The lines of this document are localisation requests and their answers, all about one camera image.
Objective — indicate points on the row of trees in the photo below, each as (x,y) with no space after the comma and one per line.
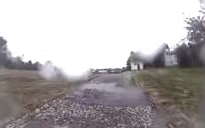
(10,60)

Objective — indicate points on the dark asphalt road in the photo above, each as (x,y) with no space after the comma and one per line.
(113,90)

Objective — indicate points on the small white building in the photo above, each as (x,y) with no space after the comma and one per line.
(136,65)

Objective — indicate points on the green grass verge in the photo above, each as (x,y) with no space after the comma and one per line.
(176,83)

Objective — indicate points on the grey gravel path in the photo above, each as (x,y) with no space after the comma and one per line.
(90,115)

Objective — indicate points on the dry brown grass field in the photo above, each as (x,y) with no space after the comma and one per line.
(26,86)

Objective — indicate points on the tall leafy tree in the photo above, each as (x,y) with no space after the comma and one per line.
(196,40)

